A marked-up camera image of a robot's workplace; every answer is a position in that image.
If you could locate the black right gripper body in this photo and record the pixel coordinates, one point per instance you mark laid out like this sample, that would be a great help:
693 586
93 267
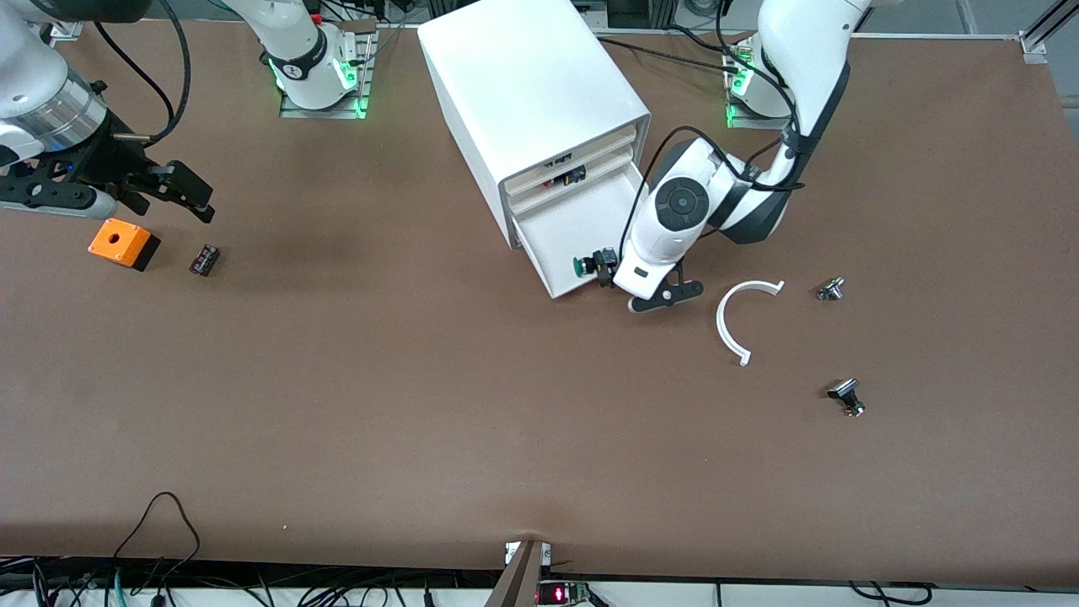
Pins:
112 160

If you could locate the green push button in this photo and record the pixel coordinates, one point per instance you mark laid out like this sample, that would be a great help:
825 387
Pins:
582 268

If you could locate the white cabinet drawer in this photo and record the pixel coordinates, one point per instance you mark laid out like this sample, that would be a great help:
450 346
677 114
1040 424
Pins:
582 219
607 146
607 162

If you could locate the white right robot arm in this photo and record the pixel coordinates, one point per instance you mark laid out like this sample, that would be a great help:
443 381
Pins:
34 76

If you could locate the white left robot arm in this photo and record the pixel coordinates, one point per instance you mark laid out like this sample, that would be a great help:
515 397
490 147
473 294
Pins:
683 202

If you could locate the white drawer cabinet shell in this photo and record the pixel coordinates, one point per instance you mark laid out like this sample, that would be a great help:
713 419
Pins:
523 84

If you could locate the orange box with hole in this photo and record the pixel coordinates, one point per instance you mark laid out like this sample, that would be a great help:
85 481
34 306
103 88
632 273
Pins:
118 240

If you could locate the small black terminal block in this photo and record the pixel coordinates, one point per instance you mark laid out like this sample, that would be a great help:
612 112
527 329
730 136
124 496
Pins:
204 260

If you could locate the black red electrical component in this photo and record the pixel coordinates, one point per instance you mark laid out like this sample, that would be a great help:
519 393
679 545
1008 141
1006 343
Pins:
573 175

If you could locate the white curved plastic arc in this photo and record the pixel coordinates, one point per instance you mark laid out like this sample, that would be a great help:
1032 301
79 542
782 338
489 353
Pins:
721 324

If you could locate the device with red display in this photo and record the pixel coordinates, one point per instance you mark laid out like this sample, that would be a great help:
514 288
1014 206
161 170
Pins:
556 595

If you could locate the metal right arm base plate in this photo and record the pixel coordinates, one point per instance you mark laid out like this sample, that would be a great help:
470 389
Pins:
295 111

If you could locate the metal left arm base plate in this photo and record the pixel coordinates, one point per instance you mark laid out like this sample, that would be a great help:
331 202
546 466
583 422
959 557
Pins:
742 123

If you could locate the small silver switch part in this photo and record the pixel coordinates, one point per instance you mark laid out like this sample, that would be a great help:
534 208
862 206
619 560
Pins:
830 290

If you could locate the black headed switch part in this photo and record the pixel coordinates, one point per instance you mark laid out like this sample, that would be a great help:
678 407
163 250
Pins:
845 390

